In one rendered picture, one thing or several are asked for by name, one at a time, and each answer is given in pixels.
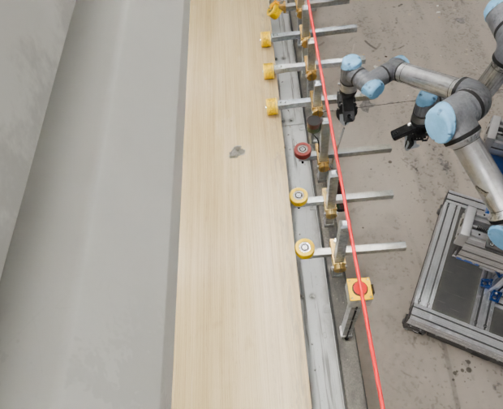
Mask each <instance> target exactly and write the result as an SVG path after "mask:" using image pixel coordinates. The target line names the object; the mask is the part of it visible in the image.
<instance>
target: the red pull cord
mask: <svg viewBox="0 0 503 409"><path fill-rule="evenodd" d="M307 6H308V10H309V15H310V20H311V25H312V33H313V38H314V42H315V47H316V56H317V60H318V65H319V69H320V77H321V83H322V87H323V92H324V96H325V105H326V109H327V115H328V119H329V127H330V132H331V136H332V141H333V150H334V154H335V159H336V163H337V172H338V177H339V182H340V186H341V191H342V199H343V204H344V209H345V213H346V221H347V226H348V231H349V236H350V244H351V248H352V253H353V258H354V263H355V271H356V276H357V280H358V285H359V293H360V298H361V303H362V307H363V315H364V320H365V325H366V330H367V335H368V343H369V347H370V352H371V357H372V365H373V370H374V374H375V379H376V388H377V392H378V397H379V402H380V409H385V404H384V399H383V394H382V390H381V385H380V377H379V373H378V368H377V363H376V356H375V351H374V346H373V341H372V334H371V329H370V325H369V319H368V312H367V307H366V303H365V298H364V293H363V285H362V281H361V277H360V272H359V263H358V259H357V255H356V250H355V242H354V237H353V233H352V228H351V224H350V215H349V211H348V207H347V202H346V193H345V189H344V185H343V180H342V172H341V167H340V163H339V158H338V154H337V145H336V141H335V136H334V132H333V124H332V119H331V114H330V110H329V102H328V98H327V93H326V88H325V80H324V76H323V71H322V66H321V62H320V54H319V50H318V44H317V40H316V32H315V28H314V23H313V18H312V10H311V6H310V2H309V0H307Z"/></svg>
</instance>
